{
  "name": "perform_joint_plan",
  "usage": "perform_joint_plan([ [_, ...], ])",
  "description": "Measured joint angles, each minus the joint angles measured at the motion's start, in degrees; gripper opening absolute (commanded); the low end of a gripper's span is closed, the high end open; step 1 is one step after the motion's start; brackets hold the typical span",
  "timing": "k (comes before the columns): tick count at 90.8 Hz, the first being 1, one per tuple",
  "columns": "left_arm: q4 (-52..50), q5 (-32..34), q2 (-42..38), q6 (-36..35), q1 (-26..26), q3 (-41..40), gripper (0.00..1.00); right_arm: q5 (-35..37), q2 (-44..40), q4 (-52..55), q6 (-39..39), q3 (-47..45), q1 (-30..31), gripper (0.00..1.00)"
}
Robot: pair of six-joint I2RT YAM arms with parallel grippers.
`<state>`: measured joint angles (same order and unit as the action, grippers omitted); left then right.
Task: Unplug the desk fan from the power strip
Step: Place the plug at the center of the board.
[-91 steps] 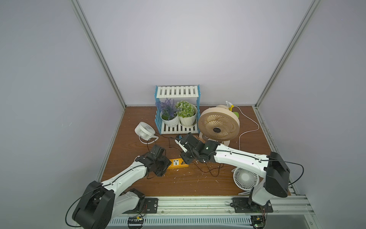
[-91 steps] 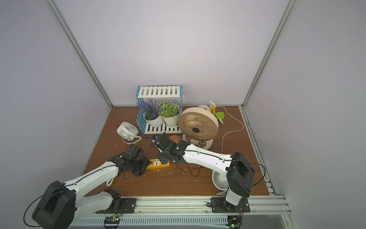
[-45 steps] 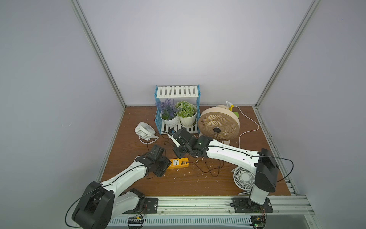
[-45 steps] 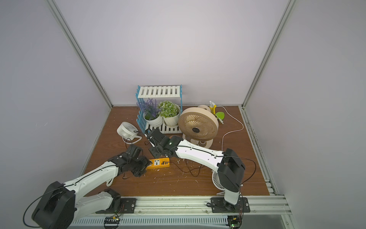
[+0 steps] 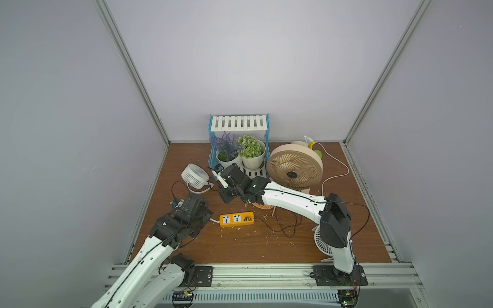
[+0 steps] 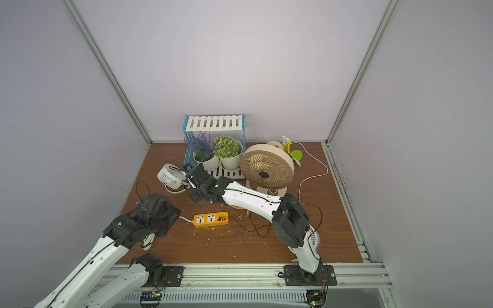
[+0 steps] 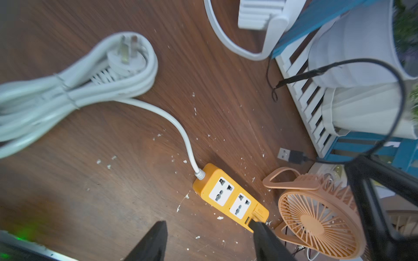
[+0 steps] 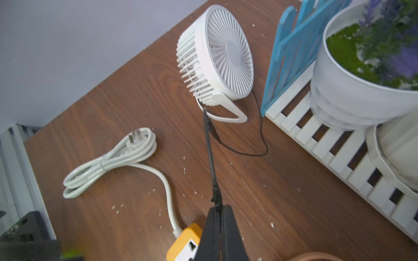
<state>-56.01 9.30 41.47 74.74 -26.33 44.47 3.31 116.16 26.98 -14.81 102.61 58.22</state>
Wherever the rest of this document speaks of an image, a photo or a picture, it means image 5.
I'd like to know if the yellow power strip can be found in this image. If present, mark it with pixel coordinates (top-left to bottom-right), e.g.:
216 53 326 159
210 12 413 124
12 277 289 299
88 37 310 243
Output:
219 212 255 228

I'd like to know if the white fan power cable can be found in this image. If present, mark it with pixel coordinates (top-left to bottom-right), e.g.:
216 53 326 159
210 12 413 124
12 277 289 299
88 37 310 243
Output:
313 141 350 197

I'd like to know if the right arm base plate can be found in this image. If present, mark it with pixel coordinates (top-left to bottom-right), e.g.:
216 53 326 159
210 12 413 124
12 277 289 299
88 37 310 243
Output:
309 264 368 287

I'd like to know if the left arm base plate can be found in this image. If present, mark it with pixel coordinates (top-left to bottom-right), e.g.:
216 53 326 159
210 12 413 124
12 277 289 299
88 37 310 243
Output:
184 266 214 287

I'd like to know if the large beige desk fan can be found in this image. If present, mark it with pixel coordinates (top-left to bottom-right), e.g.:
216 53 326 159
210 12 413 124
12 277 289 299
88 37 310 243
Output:
267 141 323 191

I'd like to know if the small white fan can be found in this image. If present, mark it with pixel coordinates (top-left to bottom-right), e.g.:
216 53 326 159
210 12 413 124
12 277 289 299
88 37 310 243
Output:
181 164 214 195
312 226 333 258

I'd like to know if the small white fan left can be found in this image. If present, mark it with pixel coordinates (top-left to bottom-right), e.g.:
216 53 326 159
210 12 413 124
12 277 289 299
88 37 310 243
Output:
181 164 214 195

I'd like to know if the blue white slatted shelf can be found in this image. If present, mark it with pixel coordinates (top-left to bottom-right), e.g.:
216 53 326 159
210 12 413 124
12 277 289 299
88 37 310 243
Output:
209 115 270 178

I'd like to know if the lavender plant white pot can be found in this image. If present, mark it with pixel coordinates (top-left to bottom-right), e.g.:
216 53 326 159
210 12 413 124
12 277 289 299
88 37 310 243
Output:
210 132 241 169

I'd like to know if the black usb cable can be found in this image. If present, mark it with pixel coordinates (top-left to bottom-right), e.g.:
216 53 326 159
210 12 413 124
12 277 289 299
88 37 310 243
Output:
171 178 305 239

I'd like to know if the small white fan right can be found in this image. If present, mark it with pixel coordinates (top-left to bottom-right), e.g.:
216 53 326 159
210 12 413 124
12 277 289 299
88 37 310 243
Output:
312 226 333 258

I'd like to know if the green plant white pot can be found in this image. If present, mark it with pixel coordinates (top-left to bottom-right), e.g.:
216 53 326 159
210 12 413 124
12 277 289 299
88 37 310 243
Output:
237 136 266 170

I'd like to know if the small orange fan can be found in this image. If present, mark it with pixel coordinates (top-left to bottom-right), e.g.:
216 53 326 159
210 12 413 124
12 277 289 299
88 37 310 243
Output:
252 203 276 218

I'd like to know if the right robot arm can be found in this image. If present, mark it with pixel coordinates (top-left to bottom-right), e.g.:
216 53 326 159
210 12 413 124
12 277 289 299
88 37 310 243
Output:
212 164 357 274

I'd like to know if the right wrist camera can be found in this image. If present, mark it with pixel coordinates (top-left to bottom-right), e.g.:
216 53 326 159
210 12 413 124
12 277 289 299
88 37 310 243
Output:
212 170 229 189

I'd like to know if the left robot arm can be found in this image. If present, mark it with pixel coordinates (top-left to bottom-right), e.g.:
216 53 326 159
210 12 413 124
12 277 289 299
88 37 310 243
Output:
92 193 213 307

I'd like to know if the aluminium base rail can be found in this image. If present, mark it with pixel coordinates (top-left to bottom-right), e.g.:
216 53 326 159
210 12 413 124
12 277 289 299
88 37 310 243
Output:
104 263 432 307

